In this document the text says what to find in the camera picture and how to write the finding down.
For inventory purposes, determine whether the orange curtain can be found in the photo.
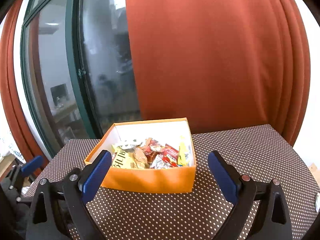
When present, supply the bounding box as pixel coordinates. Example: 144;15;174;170
1;0;49;167
126;0;311;144

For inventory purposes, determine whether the yellow honey butter chip bag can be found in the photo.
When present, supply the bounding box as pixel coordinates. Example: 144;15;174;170
112;147;138;169

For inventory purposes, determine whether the orange curtain left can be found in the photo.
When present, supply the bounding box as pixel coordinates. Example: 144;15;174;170
1;0;49;167

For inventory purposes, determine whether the brown polka dot tablecloth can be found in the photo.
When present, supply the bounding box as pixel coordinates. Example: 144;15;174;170
23;123;320;240

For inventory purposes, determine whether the orange curtain right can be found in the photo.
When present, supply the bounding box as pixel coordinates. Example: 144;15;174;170
126;0;311;144

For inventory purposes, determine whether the orange snack packet in box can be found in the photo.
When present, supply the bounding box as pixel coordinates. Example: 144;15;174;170
134;138;157;169

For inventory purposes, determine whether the white red snack bag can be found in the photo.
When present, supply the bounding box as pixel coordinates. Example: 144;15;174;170
150;144;179;170

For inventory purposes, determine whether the cream biscuit snack packet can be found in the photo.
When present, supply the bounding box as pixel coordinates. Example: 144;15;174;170
116;139;143;151

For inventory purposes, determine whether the yellow cake snack packet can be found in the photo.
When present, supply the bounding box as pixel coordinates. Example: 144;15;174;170
177;137;194;166

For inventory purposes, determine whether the green framed glass door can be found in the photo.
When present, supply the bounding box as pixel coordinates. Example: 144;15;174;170
21;0;141;157

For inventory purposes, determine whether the orange cardboard box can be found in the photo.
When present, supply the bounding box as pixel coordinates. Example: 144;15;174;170
84;118;196;193

